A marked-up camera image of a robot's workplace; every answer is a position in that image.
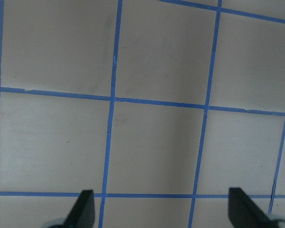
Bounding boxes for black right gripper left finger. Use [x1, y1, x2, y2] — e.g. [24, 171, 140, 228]
[63, 190, 95, 228]

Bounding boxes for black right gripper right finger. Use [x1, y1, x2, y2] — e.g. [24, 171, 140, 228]
[228, 188, 279, 228]

